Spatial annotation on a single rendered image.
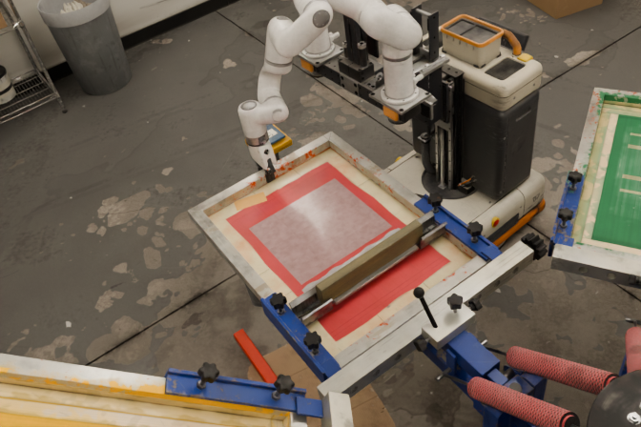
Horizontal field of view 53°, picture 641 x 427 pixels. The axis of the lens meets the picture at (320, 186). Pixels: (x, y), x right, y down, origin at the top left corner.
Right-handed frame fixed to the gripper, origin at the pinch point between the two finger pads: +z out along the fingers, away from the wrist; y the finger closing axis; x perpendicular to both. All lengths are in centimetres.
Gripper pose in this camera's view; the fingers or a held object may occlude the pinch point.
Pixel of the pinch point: (266, 172)
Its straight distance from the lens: 221.5
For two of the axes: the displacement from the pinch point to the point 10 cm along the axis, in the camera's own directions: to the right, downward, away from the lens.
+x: -8.1, 4.8, -3.5
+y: -5.7, -5.0, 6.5
